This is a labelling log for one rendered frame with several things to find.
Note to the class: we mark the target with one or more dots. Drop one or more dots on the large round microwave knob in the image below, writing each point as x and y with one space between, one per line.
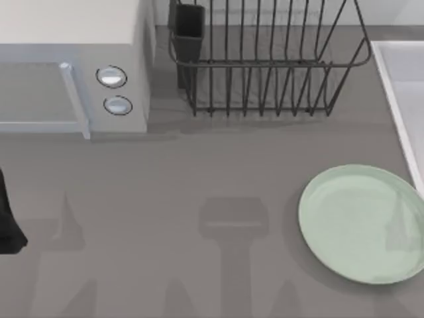
111 77

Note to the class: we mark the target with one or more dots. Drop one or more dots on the small round microwave knob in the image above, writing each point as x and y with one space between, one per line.
118 105

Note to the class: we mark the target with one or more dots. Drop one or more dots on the black cutlery holder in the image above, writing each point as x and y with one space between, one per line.
189 36

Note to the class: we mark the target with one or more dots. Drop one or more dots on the white sink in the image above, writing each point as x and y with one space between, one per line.
402 99

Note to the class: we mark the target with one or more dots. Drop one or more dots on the pale green plate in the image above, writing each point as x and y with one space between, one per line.
361 225

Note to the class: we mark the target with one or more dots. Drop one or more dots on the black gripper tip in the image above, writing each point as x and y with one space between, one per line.
7 228

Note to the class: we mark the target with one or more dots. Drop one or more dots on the microwave oven door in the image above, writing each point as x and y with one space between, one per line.
36 96

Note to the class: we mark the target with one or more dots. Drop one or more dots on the pale microwave oven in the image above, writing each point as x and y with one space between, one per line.
109 30

